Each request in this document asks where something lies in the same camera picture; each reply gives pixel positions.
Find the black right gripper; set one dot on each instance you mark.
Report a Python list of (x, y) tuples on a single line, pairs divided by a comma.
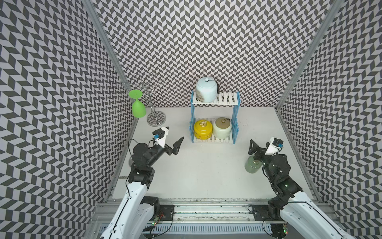
[(260, 151)]

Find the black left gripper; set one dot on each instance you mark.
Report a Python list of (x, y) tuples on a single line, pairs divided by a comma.
[(168, 150)]

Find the green small tea canister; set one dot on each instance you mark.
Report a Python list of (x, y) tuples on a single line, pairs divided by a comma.
[(252, 165)]

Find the yellow ceramic tea canister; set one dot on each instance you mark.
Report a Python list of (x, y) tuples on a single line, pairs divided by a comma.
[(203, 129)]

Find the cream tea canister tan lid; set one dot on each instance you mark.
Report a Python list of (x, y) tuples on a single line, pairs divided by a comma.
[(222, 128)]

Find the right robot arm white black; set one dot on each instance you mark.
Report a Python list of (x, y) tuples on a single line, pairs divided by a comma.
[(291, 205)]

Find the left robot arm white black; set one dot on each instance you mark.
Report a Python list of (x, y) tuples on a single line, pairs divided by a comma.
[(136, 208)]

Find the blue white slatted shelf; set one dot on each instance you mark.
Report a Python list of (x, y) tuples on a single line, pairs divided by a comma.
[(224, 99)]

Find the green plastic wine glass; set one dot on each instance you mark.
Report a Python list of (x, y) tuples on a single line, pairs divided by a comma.
[(138, 108)]

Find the grey round coaster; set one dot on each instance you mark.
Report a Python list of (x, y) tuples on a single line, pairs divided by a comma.
[(130, 161)]

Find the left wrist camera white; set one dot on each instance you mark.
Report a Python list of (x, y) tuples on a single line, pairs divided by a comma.
[(159, 140)]

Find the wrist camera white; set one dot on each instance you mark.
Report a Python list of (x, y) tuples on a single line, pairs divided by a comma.
[(159, 140), (274, 147)]

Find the chrome wire glass stand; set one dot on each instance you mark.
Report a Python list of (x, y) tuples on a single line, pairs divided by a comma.
[(150, 86)]

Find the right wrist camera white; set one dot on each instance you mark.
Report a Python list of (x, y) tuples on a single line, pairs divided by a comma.
[(274, 147)]

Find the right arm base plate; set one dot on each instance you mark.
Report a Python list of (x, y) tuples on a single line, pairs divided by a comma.
[(260, 212)]

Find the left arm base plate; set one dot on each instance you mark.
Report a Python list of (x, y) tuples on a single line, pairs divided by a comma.
[(164, 214)]

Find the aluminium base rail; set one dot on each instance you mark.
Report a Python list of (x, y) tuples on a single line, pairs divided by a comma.
[(213, 219)]

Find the aluminium corner post left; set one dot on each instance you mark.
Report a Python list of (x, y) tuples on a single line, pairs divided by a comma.
[(96, 21)]

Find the aluminium corner post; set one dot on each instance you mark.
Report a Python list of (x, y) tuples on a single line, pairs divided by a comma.
[(323, 28), (96, 21)]

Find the aluminium corner post right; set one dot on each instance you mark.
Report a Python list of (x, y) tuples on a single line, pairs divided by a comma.
[(323, 28)]

